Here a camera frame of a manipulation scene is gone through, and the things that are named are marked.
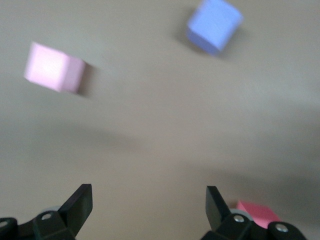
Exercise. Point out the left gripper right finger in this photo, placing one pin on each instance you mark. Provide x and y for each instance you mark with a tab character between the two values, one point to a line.
217	210

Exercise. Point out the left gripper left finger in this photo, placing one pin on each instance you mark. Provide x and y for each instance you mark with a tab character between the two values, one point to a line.
75	210

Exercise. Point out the pink foam block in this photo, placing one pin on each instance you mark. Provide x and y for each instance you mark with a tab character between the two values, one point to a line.
52	67

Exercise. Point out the red foam block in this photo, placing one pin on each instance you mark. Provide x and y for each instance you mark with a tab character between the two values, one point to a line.
260	212

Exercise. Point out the brown table cover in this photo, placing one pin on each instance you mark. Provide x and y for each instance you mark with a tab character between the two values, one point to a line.
160	125

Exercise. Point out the purple foam block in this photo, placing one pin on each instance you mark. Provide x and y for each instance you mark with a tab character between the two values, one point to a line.
212	25

